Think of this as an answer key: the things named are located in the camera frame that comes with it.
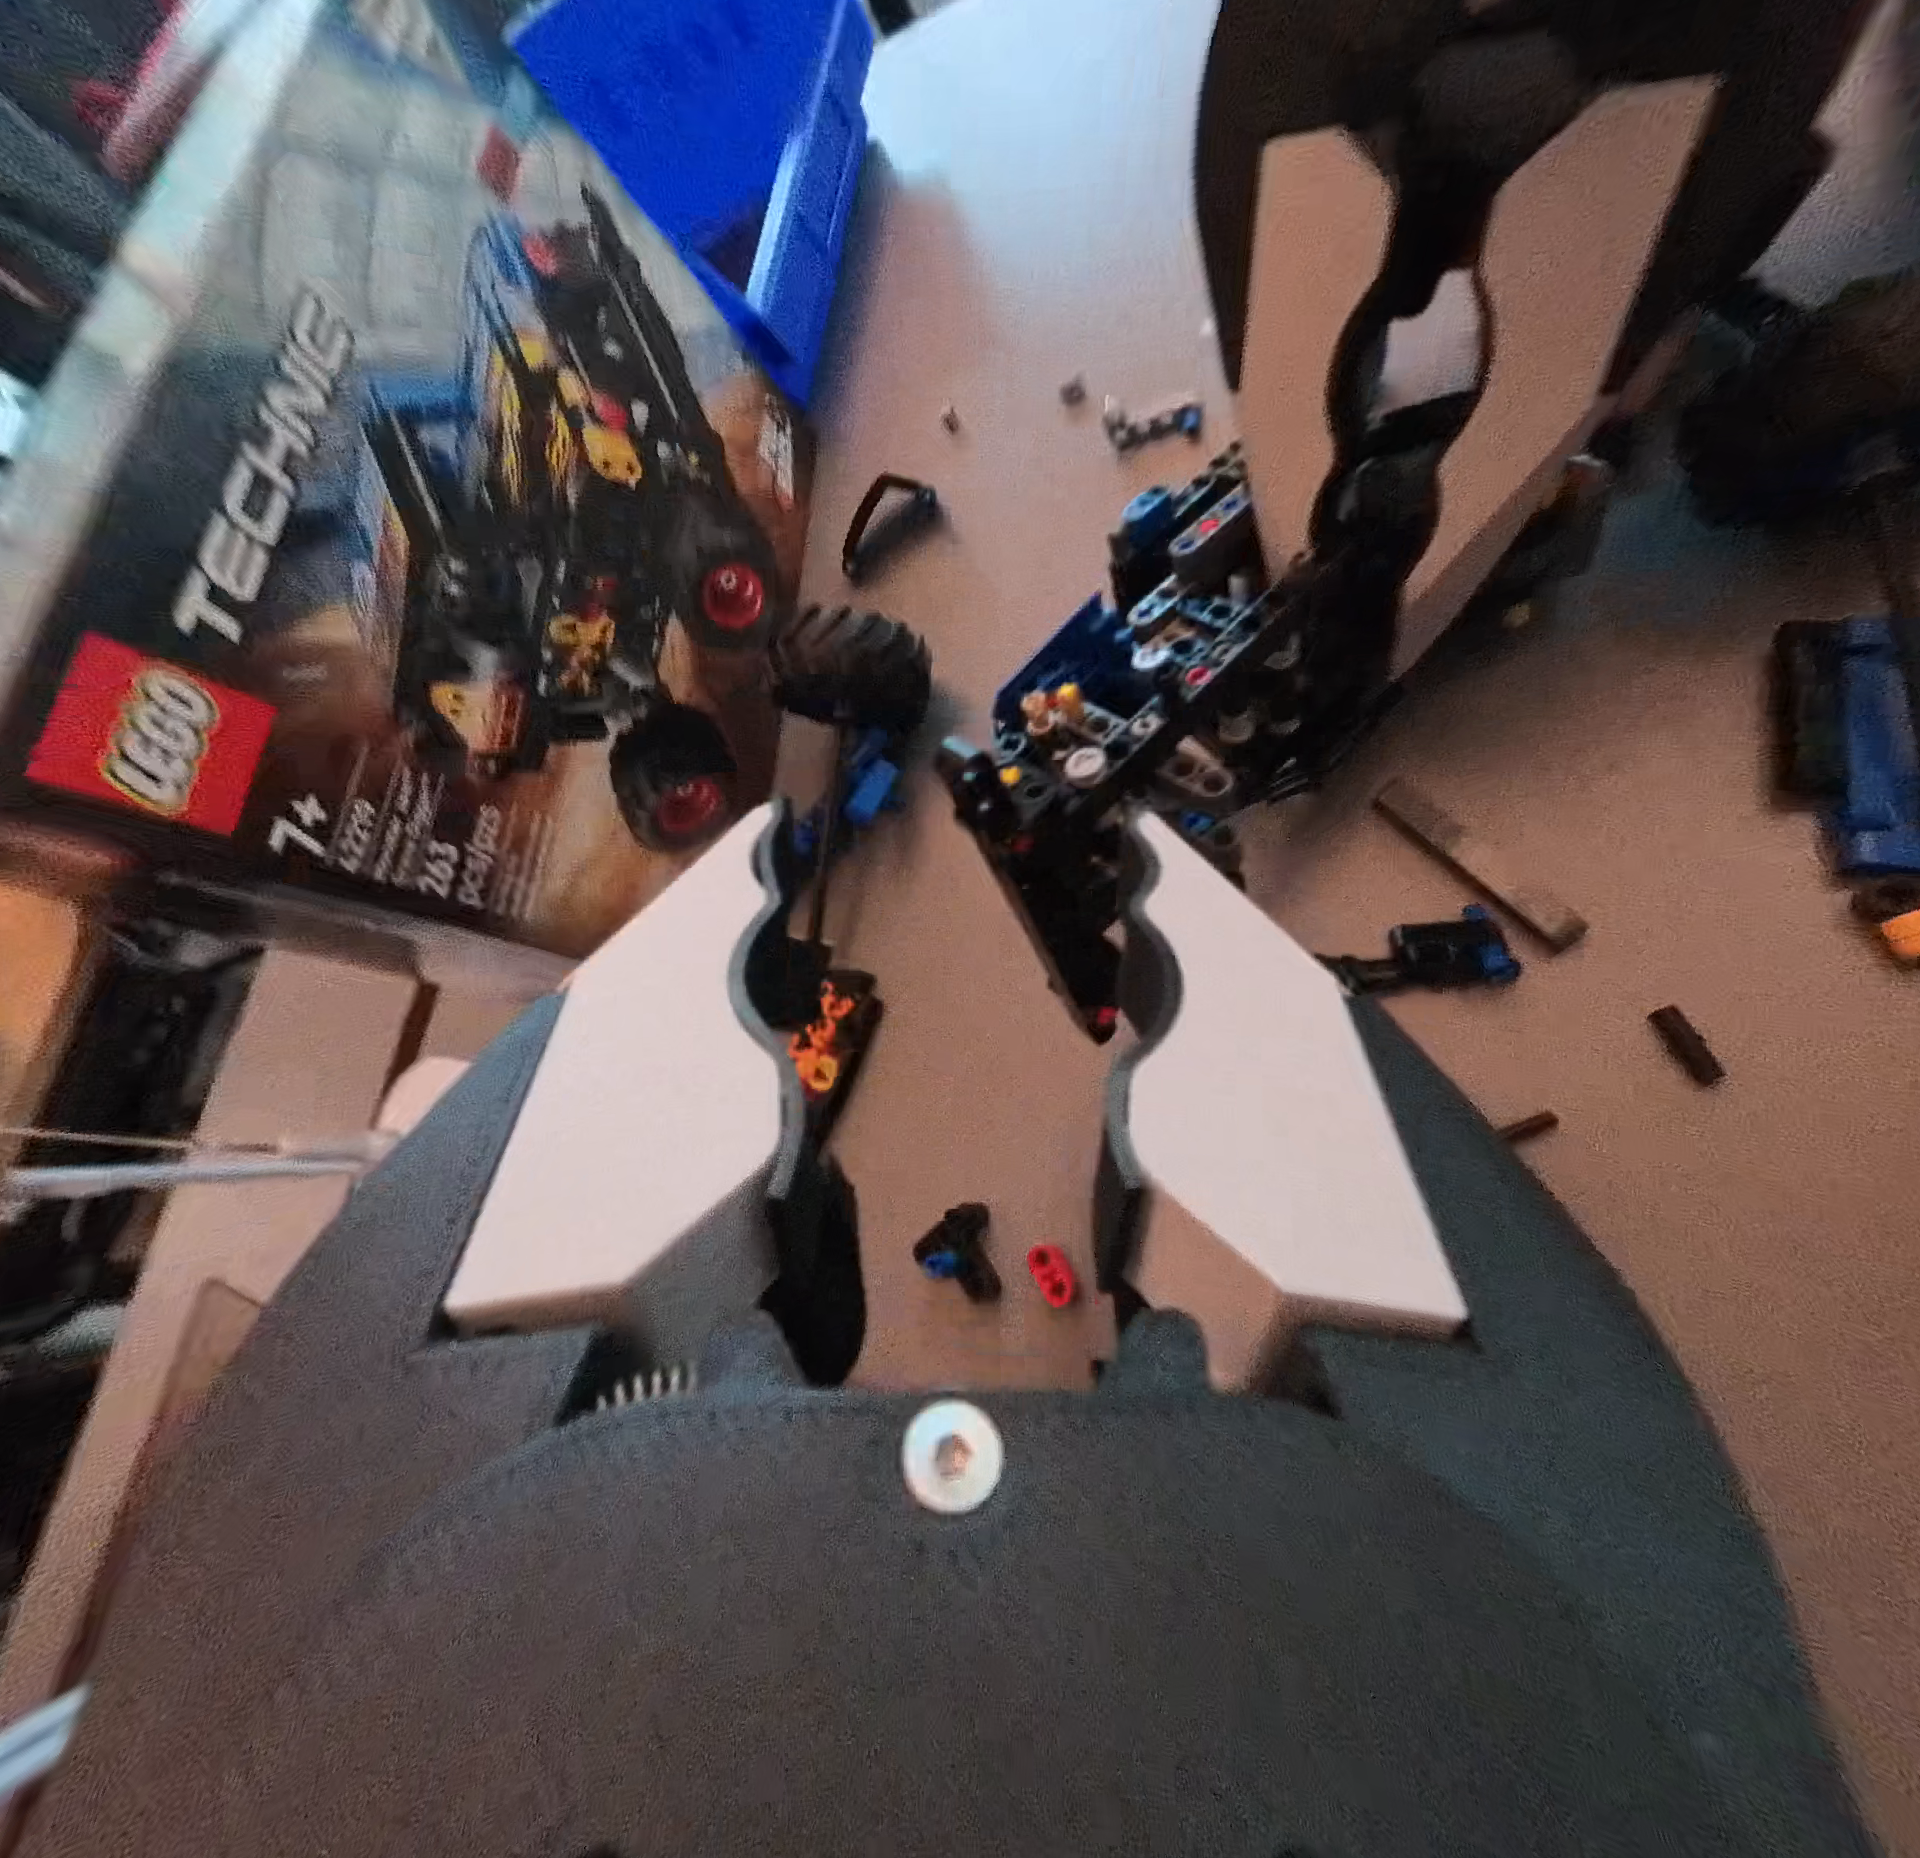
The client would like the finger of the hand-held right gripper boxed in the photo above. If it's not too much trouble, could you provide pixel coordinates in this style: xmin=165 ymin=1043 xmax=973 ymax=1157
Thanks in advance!
xmin=1384 ymin=76 xmax=1721 ymax=678
xmin=1234 ymin=131 xmax=1406 ymax=573

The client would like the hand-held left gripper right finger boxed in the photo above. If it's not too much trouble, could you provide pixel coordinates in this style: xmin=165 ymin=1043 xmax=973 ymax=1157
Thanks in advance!
xmin=1100 ymin=811 xmax=1470 ymax=1388

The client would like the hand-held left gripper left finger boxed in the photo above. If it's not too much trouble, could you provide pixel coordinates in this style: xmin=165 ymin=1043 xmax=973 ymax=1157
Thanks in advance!
xmin=442 ymin=801 xmax=819 ymax=1343

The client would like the black panel with orange print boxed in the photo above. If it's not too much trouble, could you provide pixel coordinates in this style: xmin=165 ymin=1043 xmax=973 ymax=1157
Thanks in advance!
xmin=780 ymin=971 xmax=885 ymax=1102

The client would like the small connector with blue pin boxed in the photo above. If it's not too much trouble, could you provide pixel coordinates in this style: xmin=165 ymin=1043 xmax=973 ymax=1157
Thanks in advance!
xmin=916 ymin=1201 xmax=1005 ymax=1303

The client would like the toy truck chassis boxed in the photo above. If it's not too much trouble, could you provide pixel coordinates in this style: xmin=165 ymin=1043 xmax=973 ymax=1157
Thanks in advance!
xmin=938 ymin=439 xmax=1443 ymax=1050

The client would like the grey desk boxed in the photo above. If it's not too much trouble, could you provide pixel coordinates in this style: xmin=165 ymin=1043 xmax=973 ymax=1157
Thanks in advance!
xmin=32 ymin=0 xmax=1920 ymax=1785

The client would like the black tyre on axle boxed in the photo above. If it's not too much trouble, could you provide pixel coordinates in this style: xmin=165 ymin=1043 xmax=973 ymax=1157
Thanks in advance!
xmin=1673 ymin=274 xmax=1920 ymax=540
xmin=770 ymin=602 xmax=935 ymax=991

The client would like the blue beam piece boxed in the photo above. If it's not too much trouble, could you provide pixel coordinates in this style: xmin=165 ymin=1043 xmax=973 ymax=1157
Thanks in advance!
xmin=795 ymin=753 xmax=906 ymax=855

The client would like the black arch piece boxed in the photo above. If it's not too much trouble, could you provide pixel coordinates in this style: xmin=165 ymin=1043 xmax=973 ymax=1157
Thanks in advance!
xmin=840 ymin=473 xmax=944 ymax=584

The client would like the blue body panel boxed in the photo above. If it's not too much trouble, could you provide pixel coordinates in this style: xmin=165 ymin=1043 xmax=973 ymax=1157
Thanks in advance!
xmin=1773 ymin=612 xmax=1920 ymax=875

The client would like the blue storage bin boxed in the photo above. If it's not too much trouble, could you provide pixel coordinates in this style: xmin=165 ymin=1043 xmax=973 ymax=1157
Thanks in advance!
xmin=507 ymin=0 xmax=879 ymax=410

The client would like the toy truck set box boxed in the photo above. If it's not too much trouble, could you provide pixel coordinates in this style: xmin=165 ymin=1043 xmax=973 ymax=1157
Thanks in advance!
xmin=0 ymin=0 xmax=819 ymax=960

